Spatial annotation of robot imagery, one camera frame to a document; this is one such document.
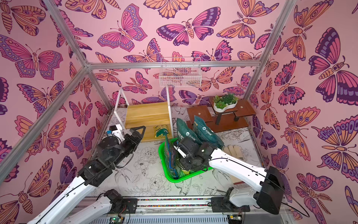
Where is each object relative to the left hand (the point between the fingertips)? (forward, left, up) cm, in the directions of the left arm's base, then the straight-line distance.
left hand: (145, 130), depth 67 cm
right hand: (-8, -18, -18) cm, 26 cm away
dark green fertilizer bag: (+2, -18, -4) cm, 19 cm away
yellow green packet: (+17, -3, -25) cm, 30 cm away
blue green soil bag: (-9, -12, -10) cm, 18 cm away
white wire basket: (+47, -16, +3) cm, 49 cm away
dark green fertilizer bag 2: (+2, -29, -4) cm, 30 cm away
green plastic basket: (-13, -19, -24) cm, 33 cm away
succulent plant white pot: (+22, -41, -3) cm, 47 cm away
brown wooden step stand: (+30, -55, -28) cm, 69 cm away
